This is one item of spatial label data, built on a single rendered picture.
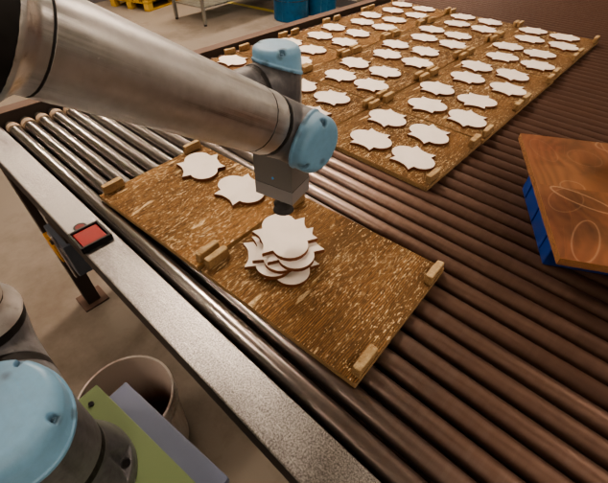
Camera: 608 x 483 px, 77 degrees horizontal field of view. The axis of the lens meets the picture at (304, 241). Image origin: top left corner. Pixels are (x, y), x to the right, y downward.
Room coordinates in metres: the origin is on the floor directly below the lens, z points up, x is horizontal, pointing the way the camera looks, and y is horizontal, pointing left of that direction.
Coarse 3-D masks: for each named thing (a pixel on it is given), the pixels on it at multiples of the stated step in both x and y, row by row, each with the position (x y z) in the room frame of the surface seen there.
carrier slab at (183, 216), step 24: (168, 168) 0.95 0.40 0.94; (240, 168) 0.96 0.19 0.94; (120, 192) 0.84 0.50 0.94; (144, 192) 0.84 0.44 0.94; (168, 192) 0.84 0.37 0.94; (192, 192) 0.84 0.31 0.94; (216, 192) 0.84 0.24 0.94; (144, 216) 0.74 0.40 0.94; (168, 216) 0.74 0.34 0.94; (192, 216) 0.74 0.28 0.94; (216, 216) 0.74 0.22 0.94; (240, 216) 0.74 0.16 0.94; (264, 216) 0.74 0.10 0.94; (168, 240) 0.65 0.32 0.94; (192, 240) 0.65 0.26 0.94; (216, 240) 0.65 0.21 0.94; (240, 240) 0.66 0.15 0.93; (192, 264) 0.57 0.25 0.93
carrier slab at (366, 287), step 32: (320, 224) 0.71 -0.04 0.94; (352, 224) 0.71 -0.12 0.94; (320, 256) 0.60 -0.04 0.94; (352, 256) 0.60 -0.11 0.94; (384, 256) 0.60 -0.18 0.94; (416, 256) 0.60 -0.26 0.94; (224, 288) 0.51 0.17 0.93; (256, 288) 0.50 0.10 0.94; (288, 288) 0.51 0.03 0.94; (320, 288) 0.51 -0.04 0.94; (352, 288) 0.51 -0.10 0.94; (384, 288) 0.51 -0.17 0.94; (416, 288) 0.51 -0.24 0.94; (288, 320) 0.43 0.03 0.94; (320, 320) 0.43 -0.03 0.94; (352, 320) 0.43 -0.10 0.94; (384, 320) 0.43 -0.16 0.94; (320, 352) 0.36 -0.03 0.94; (352, 352) 0.36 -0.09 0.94; (352, 384) 0.30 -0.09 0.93
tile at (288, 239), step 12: (276, 216) 0.68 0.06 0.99; (288, 216) 0.68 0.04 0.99; (264, 228) 0.63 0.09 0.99; (276, 228) 0.63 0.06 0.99; (288, 228) 0.63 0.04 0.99; (300, 228) 0.63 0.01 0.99; (264, 240) 0.59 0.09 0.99; (276, 240) 0.60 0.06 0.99; (288, 240) 0.60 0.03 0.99; (300, 240) 0.60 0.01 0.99; (312, 240) 0.60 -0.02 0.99; (264, 252) 0.56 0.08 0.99; (276, 252) 0.56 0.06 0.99; (288, 252) 0.56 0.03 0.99; (300, 252) 0.56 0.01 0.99
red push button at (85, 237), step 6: (90, 228) 0.70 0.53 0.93; (96, 228) 0.70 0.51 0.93; (78, 234) 0.68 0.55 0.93; (84, 234) 0.68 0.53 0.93; (90, 234) 0.68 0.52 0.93; (96, 234) 0.68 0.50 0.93; (102, 234) 0.68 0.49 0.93; (78, 240) 0.66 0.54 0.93; (84, 240) 0.66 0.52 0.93; (90, 240) 0.66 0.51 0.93
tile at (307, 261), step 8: (312, 232) 0.63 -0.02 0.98; (312, 248) 0.58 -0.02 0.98; (320, 248) 0.58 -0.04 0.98; (272, 256) 0.56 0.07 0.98; (304, 256) 0.56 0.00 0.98; (312, 256) 0.56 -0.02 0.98; (280, 264) 0.54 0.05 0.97; (288, 264) 0.53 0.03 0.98; (296, 264) 0.53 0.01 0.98; (304, 264) 0.53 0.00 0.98
